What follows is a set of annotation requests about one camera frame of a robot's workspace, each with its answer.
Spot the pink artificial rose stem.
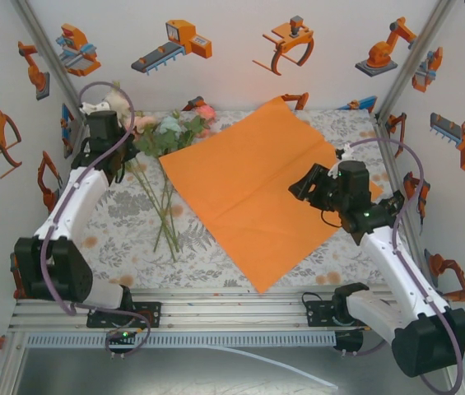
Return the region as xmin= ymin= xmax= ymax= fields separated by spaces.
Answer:
xmin=102 ymin=81 xmax=179 ymax=264

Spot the pale peach artificial rose stem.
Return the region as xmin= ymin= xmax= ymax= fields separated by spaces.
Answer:
xmin=131 ymin=114 xmax=179 ymax=254

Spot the light blue artificial flower stem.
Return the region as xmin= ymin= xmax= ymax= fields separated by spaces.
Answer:
xmin=149 ymin=114 xmax=188 ymax=252

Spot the orange wrapping paper sheet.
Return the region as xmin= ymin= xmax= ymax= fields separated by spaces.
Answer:
xmin=157 ymin=96 xmax=384 ymax=295

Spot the coral artificial rose stem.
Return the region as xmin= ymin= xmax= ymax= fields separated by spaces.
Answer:
xmin=153 ymin=105 xmax=219 ymax=254

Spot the floral print tablecloth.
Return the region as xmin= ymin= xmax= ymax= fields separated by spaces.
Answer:
xmin=57 ymin=107 xmax=422 ymax=289

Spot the small black mounting block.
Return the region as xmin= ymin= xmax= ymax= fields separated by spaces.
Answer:
xmin=333 ymin=330 xmax=365 ymax=351

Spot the small circuit board green light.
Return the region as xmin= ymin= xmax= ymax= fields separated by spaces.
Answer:
xmin=105 ymin=328 xmax=139 ymax=343

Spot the aluminium frame side rail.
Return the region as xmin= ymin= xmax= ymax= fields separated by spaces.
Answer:
xmin=373 ymin=114 xmax=437 ymax=297
xmin=61 ymin=117 xmax=91 ymax=165

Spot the aluminium frame corner post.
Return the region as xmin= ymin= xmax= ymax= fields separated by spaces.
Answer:
xmin=374 ymin=0 xmax=462 ymax=123
xmin=9 ymin=0 xmax=91 ymax=123

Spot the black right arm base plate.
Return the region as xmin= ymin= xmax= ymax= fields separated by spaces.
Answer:
xmin=305 ymin=299 xmax=365 ymax=329

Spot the aluminium frame table rail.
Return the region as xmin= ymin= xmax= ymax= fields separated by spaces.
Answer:
xmin=7 ymin=287 xmax=455 ymax=335

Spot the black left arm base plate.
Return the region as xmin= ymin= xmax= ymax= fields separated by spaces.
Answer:
xmin=86 ymin=301 xmax=162 ymax=329

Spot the white slotted cable duct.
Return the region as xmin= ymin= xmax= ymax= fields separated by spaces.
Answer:
xmin=24 ymin=332 xmax=337 ymax=349

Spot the aluminium frame leg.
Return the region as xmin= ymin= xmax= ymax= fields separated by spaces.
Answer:
xmin=0 ymin=332 xmax=27 ymax=395

